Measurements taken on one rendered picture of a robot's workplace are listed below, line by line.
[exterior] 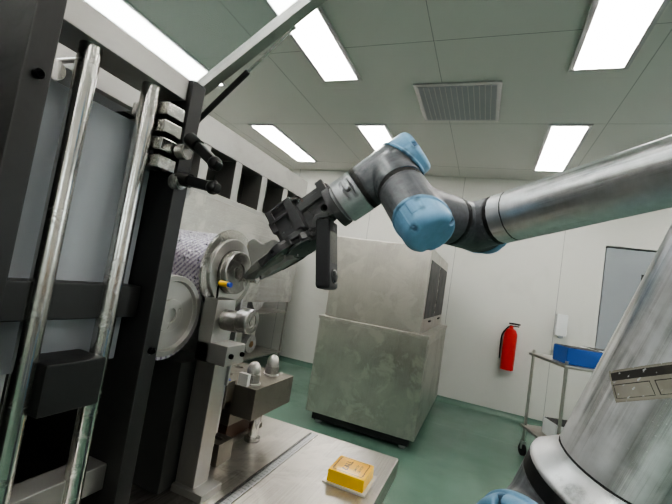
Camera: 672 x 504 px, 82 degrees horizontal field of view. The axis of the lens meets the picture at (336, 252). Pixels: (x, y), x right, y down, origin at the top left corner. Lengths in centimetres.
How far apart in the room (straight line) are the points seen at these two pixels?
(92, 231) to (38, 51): 14
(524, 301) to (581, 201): 457
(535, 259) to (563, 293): 48
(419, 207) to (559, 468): 31
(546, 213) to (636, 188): 10
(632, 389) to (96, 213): 45
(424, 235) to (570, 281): 466
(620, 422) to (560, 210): 28
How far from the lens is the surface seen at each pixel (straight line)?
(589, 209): 55
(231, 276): 69
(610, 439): 37
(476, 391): 519
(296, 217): 64
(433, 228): 53
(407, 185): 56
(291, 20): 108
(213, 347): 66
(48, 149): 38
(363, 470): 83
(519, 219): 58
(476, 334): 509
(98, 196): 41
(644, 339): 36
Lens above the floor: 127
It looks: 4 degrees up
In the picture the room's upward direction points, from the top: 9 degrees clockwise
